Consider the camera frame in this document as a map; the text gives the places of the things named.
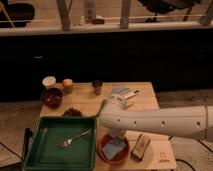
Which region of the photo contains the blue grey cloth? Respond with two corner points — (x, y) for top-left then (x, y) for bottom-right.
(111, 87), (129, 94)

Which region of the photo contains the green plastic tray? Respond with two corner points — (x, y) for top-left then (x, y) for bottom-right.
(23, 116), (96, 171)

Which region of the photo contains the red bowl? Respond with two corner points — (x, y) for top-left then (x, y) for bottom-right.
(97, 134), (130, 165)

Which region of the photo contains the brown rectangular block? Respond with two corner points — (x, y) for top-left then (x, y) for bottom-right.
(131, 134), (150, 161)

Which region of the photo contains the white lidded cup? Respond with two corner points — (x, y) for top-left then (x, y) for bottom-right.
(42, 76), (56, 89)

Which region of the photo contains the orange topped small jar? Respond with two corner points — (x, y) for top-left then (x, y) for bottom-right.
(62, 79), (73, 94)

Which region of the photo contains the black office chair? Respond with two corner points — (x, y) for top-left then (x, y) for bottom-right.
(137, 0), (201, 23)

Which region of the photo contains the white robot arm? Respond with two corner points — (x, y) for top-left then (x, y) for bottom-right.
(99, 94), (213, 142)

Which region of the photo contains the dark metal cup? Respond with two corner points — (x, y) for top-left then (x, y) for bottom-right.
(92, 80), (103, 95)

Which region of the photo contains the blue sponge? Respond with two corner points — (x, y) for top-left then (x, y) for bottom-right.
(102, 137), (126, 160)

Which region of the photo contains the dark maroon bowl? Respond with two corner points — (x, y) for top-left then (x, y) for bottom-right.
(40, 88), (63, 109)

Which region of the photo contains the silver metal fork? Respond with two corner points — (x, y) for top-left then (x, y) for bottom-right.
(59, 129), (92, 148)

